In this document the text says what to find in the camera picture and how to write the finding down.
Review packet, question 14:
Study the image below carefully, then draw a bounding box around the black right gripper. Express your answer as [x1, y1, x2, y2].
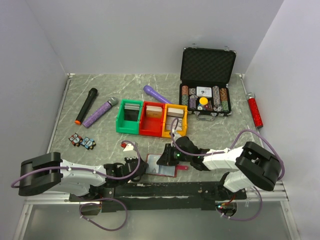
[156, 143, 192, 166]

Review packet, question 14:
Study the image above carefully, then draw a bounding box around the red leather card holder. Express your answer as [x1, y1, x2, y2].
[145, 154, 189, 178]

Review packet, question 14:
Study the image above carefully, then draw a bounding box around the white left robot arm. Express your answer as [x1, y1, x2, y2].
[18, 152, 148, 201]

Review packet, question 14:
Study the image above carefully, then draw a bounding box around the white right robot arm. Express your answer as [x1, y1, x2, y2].
[156, 136, 283, 199]

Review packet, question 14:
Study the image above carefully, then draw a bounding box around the red plastic card bin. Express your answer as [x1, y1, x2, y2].
[138, 101, 166, 138]

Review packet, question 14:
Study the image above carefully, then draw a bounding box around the blue owl card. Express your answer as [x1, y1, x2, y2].
[80, 137, 96, 150]

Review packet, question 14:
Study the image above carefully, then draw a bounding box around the yellow plastic card bin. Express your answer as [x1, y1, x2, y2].
[161, 103, 188, 138]

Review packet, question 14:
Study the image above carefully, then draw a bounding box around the green plastic card bin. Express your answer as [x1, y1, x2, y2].
[115, 99, 143, 135]

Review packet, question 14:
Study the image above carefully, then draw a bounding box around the red owl card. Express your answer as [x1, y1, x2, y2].
[68, 133, 83, 147]

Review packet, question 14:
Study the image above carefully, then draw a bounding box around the white playing card deck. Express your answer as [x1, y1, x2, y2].
[196, 86, 213, 98]

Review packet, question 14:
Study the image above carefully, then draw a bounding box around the purple glitter toy microphone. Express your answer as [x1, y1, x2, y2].
[82, 96, 119, 128]

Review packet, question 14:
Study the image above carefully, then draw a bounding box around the yellow poker dealer chip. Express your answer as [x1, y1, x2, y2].
[199, 97, 209, 106]

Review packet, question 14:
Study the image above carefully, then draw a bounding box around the purple plastic toy microphone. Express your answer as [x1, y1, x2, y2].
[143, 85, 172, 104]

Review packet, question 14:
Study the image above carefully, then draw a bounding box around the black toy microphone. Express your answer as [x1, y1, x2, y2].
[74, 87, 98, 125]

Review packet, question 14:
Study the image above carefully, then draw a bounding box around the black poker chip case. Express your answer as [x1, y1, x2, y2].
[179, 47, 237, 121]

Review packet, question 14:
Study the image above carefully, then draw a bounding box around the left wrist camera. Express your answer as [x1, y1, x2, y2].
[120, 142, 136, 154]

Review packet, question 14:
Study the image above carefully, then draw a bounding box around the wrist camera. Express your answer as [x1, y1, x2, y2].
[120, 142, 136, 154]
[170, 129, 182, 141]

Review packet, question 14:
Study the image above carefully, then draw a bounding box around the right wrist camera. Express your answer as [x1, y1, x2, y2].
[170, 129, 182, 141]

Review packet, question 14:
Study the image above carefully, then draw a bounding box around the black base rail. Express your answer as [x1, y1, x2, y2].
[69, 181, 247, 211]

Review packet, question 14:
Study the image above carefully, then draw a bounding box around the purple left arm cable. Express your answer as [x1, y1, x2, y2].
[11, 141, 142, 190]

